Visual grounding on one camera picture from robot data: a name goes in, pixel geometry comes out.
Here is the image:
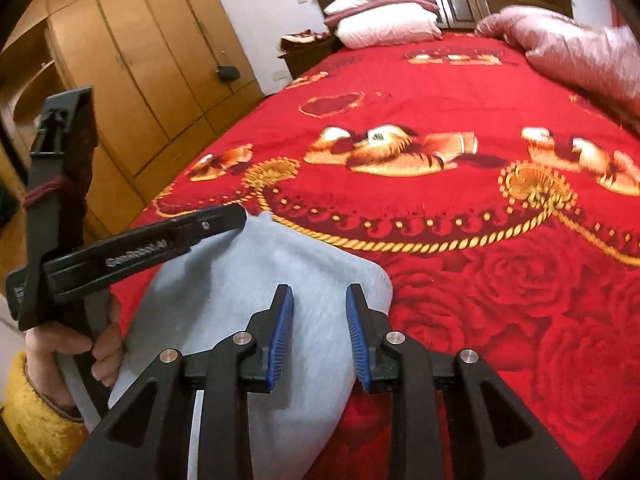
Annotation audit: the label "red patterned bedspread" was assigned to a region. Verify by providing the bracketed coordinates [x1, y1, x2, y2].
[138, 34, 639, 479]

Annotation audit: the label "black object on wardrobe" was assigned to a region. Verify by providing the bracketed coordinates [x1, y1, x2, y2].
[216, 65, 241, 84]

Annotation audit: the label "dark wooden nightstand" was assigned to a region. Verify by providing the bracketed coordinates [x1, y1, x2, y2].
[279, 36, 343, 79]

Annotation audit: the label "light grey pants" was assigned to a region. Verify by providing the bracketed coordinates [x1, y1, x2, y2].
[110, 214, 392, 479]

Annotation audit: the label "pink checked duvet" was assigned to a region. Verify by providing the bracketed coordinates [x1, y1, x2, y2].
[475, 6, 639, 127]

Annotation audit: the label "white lower pillow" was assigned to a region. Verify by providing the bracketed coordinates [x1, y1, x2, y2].
[335, 3, 442, 50]

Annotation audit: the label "wooden wardrobe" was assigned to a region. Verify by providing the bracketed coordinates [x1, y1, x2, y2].
[0, 0, 266, 281]

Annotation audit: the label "folded cloth on nightstand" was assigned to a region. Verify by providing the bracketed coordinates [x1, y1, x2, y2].
[279, 29, 332, 53]

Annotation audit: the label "pink upper pillow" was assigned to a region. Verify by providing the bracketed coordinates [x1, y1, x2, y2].
[323, 0, 439, 27]

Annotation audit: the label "left hand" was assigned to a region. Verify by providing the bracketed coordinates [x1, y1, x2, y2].
[25, 295, 124, 413]

